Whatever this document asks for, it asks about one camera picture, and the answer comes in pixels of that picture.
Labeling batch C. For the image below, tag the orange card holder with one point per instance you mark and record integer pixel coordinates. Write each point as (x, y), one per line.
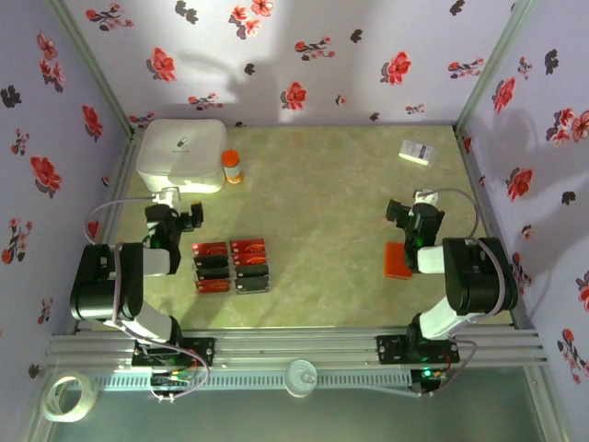
(395, 262)

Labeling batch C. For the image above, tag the black VIP card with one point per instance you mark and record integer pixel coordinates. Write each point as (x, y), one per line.
(213, 273)
(253, 284)
(211, 261)
(252, 271)

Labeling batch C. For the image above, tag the red and black packets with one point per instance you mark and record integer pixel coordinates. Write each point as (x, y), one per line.
(252, 290)

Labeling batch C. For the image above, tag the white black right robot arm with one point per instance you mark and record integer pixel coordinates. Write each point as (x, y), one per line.
(478, 276)

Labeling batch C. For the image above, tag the orange pill bottle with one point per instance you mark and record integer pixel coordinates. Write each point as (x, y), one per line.
(232, 166)

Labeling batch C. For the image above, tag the small white box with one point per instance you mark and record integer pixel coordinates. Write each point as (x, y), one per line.
(416, 152)

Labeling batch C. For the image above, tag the white medicine case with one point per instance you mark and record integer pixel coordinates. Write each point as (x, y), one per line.
(179, 152)

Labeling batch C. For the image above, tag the small controller circuit board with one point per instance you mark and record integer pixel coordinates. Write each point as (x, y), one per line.
(430, 375)
(171, 379)

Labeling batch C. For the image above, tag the clear tape roll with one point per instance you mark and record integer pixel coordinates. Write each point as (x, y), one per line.
(88, 392)

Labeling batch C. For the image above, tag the aluminium side rail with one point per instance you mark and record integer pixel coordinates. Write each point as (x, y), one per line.
(483, 216)
(120, 184)

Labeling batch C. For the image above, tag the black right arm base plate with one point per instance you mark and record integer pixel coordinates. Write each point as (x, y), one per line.
(391, 350)

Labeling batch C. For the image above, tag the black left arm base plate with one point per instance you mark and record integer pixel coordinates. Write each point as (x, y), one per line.
(202, 352)

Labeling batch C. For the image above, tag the aluminium front rail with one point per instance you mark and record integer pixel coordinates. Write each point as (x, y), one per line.
(294, 345)

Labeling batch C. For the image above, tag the aluminium corner post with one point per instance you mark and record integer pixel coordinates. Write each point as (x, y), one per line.
(494, 64)
(87, 69)

